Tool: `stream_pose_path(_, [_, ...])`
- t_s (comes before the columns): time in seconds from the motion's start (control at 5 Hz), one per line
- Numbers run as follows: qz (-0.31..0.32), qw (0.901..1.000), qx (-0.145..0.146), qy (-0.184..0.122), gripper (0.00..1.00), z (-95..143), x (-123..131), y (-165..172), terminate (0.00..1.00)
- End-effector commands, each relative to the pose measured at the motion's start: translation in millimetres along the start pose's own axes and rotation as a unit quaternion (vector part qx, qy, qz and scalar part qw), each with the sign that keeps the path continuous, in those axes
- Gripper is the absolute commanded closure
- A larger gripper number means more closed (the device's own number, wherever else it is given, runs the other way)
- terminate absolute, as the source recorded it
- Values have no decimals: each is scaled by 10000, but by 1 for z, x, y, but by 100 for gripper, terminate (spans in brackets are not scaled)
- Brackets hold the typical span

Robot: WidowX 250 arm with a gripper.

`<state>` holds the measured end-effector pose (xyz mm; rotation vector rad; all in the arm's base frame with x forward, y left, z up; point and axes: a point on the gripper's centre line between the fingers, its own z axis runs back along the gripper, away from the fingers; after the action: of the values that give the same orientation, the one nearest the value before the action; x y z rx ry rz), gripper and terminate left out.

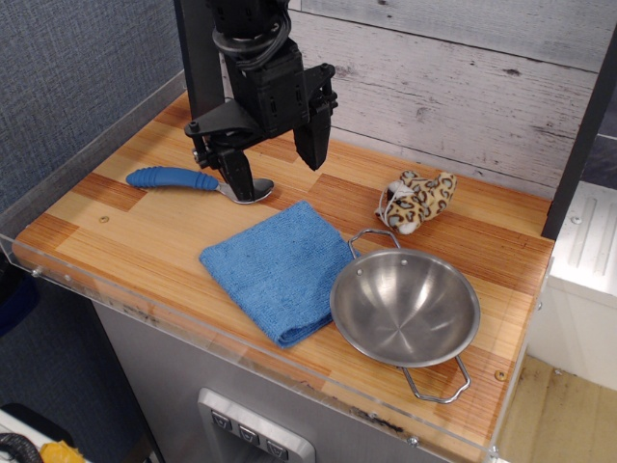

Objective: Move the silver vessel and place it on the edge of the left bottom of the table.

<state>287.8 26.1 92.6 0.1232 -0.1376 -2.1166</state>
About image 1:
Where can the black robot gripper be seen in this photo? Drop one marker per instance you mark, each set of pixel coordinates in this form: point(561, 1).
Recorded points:
point(280, 96)

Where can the silver steel bowl with handles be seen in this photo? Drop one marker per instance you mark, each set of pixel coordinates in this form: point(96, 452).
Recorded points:
point(407, 309)

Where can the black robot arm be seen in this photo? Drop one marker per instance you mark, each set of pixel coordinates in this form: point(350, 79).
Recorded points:
point(252, 31)

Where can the blue folded cloth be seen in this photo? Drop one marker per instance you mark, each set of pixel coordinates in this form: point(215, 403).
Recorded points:
point(280, 272)

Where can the leopard print plush toy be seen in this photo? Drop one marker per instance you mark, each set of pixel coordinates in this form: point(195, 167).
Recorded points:
point(407, 203)

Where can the clear acrylic table guard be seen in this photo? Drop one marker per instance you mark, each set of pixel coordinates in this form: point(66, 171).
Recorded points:
point(137, 253)

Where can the silver button control panel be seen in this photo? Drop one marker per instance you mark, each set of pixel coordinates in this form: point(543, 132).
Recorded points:
point(238, 434)

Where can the white cabinet at right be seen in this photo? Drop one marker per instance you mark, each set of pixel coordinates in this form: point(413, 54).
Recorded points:
point(574, 328)

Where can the dark vertical post left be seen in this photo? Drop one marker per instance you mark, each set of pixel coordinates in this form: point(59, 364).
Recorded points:
point(200, 57)

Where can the dark vertical post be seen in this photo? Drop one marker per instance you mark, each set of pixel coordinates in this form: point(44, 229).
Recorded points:
point(584, 141)
point(200, 57)

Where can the blue handled metal spoon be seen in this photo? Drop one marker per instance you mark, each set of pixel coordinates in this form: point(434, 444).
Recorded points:
point(152, 177)

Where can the dark vertical post right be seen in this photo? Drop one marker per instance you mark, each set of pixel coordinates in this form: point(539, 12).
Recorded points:
point(584, 141)

